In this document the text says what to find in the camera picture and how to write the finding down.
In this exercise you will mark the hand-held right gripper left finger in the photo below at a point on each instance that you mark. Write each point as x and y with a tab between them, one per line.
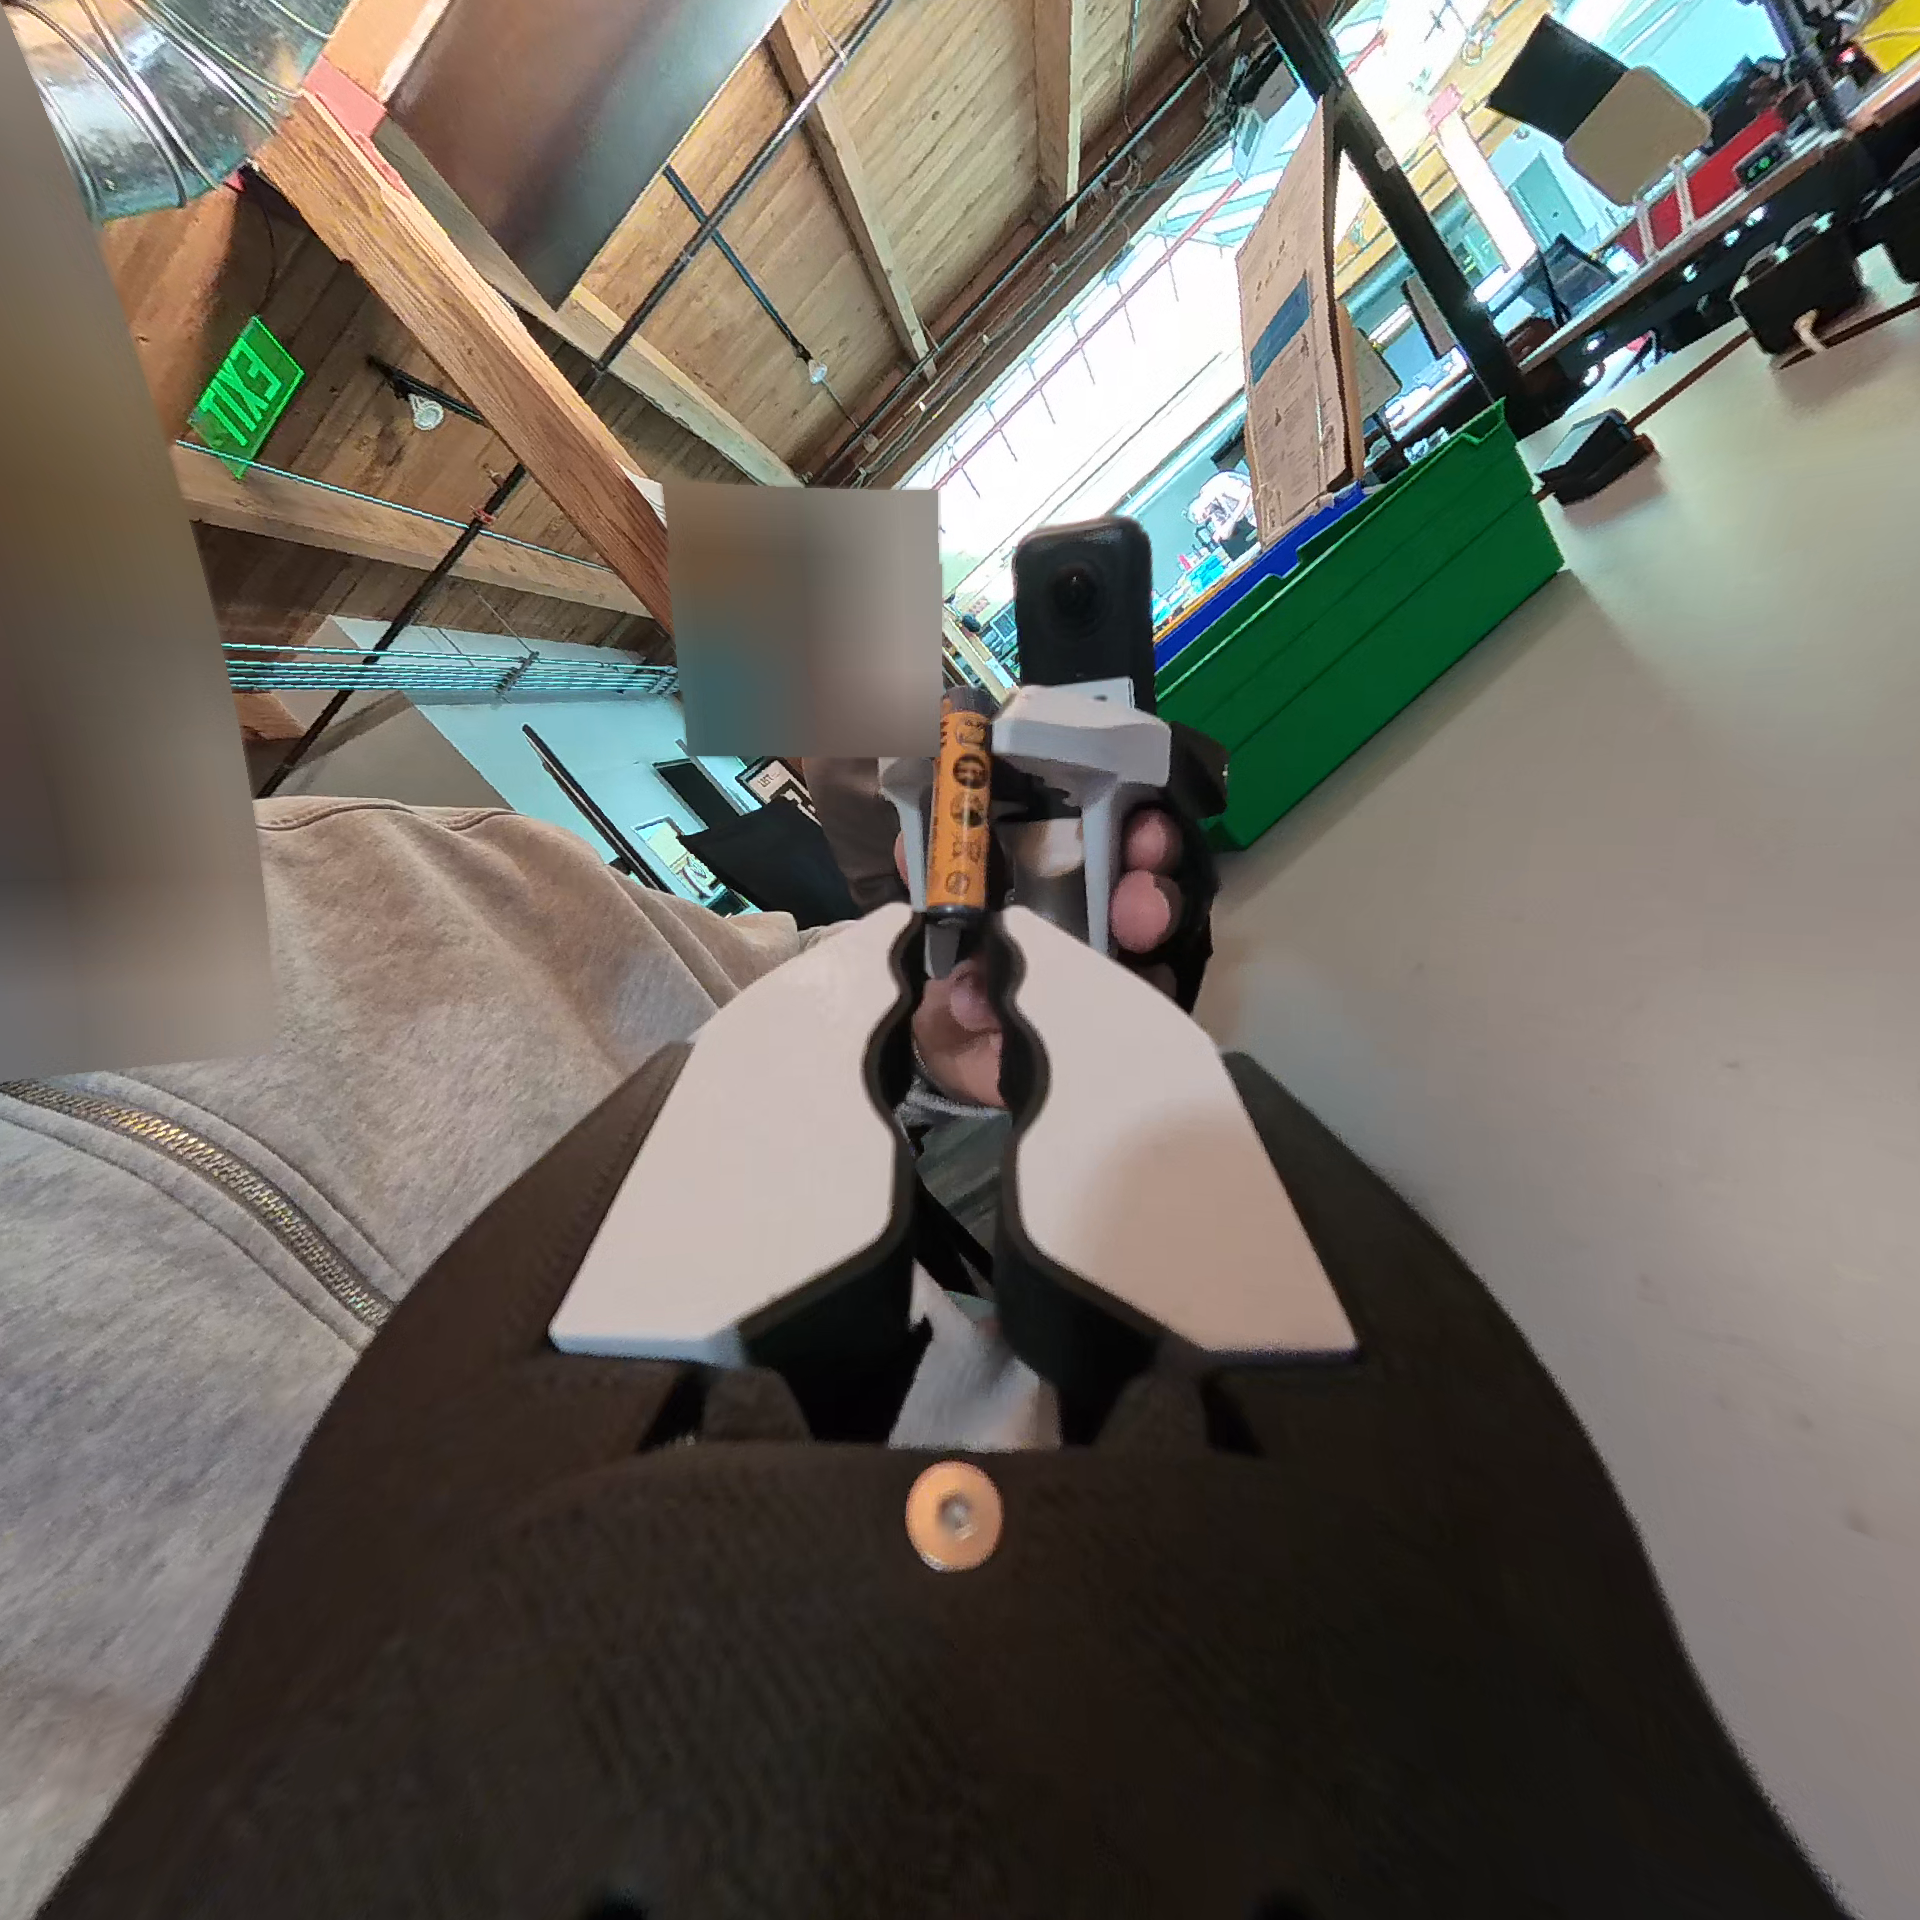
751	1155

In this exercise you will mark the green exit sign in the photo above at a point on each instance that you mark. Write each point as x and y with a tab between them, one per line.
248	398

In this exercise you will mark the red bin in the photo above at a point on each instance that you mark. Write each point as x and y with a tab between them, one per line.
1732	159

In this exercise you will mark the wooden roof beam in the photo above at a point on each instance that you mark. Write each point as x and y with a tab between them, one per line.
480	375

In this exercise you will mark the small black box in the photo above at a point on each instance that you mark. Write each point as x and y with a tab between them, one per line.
1593	458

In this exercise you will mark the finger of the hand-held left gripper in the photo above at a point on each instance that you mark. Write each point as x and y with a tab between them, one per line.
1080	734
911	826

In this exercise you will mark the black track light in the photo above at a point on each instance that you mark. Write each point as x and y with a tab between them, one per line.
427	407

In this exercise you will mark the green plastic bin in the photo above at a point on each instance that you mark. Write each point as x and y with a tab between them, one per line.
1349	645

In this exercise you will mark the orange battery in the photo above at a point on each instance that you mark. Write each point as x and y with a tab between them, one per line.
962	811

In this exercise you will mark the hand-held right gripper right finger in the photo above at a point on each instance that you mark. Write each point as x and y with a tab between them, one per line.
1170	1155

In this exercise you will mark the blue plastic bin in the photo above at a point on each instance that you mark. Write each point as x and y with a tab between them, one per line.
1243	594

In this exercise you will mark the black pillar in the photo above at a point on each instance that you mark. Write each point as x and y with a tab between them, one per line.
1442	284

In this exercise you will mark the person's grey hoodie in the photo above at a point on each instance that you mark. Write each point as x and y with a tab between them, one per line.
225	1200

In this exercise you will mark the large silver duct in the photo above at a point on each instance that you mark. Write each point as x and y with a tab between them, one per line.
181	91

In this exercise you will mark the black beige board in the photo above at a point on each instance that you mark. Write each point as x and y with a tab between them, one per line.
1634	128

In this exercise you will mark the person's left forearm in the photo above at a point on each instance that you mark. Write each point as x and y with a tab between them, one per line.
975	1382

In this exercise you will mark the cardboard sheet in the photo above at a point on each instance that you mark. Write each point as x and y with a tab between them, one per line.
1289	359

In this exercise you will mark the black office chair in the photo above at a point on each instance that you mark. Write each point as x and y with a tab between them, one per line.
764	870

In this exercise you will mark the black holder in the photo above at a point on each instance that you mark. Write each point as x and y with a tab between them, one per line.
1799	293
1893	242

